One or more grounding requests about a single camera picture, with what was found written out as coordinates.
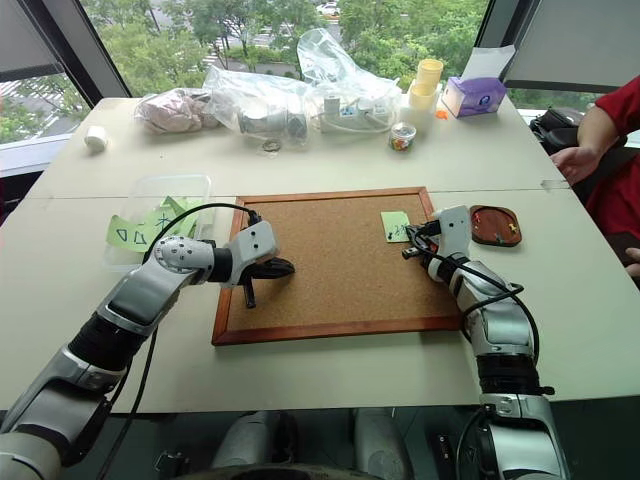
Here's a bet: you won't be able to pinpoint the grey rounded robot leg shape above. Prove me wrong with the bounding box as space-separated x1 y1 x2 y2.
353 407 417 480
212 409 301 474

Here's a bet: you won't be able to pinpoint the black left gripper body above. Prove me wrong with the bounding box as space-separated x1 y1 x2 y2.
241 257 277 290

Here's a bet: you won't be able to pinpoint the cork board with wooden frame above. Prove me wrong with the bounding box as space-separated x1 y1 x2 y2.
211 186 467 348

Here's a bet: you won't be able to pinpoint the green note with drawn shapes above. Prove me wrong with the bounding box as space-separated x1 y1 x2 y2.
106 214 151 254

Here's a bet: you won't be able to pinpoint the small jar of coloured pins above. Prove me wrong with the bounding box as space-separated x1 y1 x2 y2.
388 122 418 152

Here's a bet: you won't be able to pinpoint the purple tissue box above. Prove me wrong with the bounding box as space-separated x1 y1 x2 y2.
440 75 508 120

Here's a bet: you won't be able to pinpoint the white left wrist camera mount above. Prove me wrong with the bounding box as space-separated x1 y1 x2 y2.
221 219 279 290

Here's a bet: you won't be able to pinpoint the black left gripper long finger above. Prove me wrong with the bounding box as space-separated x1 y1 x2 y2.
259 257 297 281

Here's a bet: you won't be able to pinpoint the stacked pale yellow cups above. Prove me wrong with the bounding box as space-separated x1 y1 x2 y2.
407 58 446 112

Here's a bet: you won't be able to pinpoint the clear bag with grey parts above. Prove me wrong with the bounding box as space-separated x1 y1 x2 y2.
202 63 324 150

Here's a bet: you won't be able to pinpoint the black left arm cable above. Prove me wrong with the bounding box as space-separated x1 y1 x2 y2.
94 201 263 480

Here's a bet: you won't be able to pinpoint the black bag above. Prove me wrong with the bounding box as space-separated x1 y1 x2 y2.
528 108 587 155

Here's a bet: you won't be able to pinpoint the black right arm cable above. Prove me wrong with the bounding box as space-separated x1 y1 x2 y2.
422 252 556 480

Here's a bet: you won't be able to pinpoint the white tape roll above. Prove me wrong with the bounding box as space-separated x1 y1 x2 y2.
83 125 109 150

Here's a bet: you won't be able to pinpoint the person's bare hand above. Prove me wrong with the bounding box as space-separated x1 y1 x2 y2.
549 145 600 183

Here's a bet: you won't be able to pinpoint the clear bag with power strip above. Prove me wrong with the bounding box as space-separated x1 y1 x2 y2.
296 27 404 136

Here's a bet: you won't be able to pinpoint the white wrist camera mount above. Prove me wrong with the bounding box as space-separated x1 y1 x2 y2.
221 219 279 290
430 205 474 262

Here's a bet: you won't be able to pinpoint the brown oval wooden tray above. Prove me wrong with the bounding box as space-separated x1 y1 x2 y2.
468 204 524 249

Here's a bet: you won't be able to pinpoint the white power strip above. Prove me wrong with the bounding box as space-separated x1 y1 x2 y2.
318 96 397 135

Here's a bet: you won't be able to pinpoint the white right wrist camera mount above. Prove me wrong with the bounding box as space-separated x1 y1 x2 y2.
430 205 474 262

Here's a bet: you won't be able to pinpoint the green note with blue mark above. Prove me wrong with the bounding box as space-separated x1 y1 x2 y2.
144 195 202 240

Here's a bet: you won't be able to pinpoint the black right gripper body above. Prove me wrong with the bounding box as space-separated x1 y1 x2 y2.
405 222 443 264

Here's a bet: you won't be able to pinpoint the green sticky note with scribble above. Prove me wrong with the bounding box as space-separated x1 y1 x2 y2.
380 209 413 245

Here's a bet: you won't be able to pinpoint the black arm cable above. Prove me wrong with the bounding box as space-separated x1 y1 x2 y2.
422 252 556 480
94 201 263 480

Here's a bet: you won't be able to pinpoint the person in red shirt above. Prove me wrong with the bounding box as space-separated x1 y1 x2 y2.
574 74 640 291

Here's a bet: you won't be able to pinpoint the clear plastic box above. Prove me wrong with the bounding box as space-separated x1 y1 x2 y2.
101 173 215 274

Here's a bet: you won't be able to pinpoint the bag of pink cloth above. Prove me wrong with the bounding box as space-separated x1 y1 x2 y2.
133 87 224 135

